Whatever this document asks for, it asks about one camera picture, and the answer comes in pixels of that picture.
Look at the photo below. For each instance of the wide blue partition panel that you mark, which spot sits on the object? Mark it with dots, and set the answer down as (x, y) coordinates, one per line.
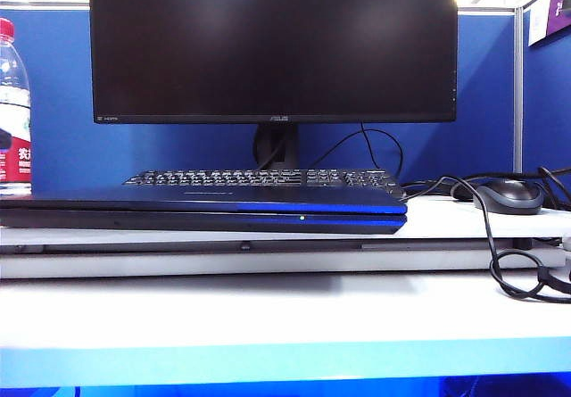
(58, 102)

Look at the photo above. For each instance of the black ASUS computer monitor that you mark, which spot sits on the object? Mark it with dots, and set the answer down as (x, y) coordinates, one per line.
(267, 44)

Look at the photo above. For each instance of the narrow blue partition panel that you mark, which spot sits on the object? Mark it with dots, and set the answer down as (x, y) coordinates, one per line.
(548, 111)

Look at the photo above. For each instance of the black Hasee laptop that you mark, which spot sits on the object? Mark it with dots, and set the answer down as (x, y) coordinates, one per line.
(201, 212)

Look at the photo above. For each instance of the grey aluminium partition post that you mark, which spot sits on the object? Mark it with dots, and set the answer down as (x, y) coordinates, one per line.
(518, 93)

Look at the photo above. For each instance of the black grey computer mouse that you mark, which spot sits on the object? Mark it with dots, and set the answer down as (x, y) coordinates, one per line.
(510, 196)

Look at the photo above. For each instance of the clear red-capped water bottle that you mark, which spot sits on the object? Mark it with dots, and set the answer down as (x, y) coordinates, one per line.
(13, 102)

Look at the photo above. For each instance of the black computer keyboard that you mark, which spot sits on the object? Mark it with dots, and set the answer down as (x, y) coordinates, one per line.
(267, 177)

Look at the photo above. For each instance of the white desk riser board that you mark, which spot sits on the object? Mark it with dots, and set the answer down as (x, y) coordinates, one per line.
(267, 263)

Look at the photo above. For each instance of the purple white wall sign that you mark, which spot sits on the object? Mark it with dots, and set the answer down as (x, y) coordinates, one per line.
(557, 13)

